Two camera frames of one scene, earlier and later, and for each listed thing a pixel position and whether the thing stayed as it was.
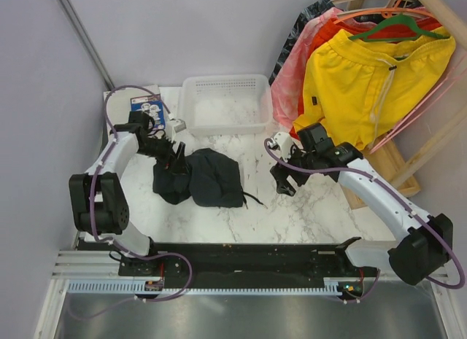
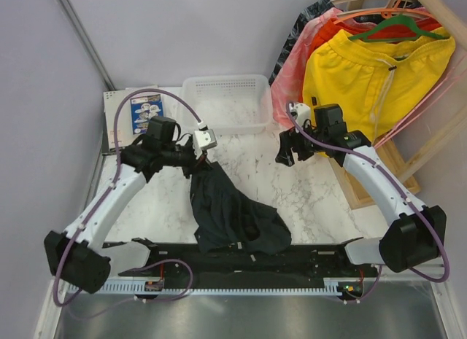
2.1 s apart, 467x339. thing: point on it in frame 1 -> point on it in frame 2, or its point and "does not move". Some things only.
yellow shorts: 363,90 does not move
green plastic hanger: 399,20 does not move
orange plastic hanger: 387,12 does not move
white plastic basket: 225,105 does not move
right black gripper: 283,186 -> 290,138
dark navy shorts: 212,178 -> 225,217
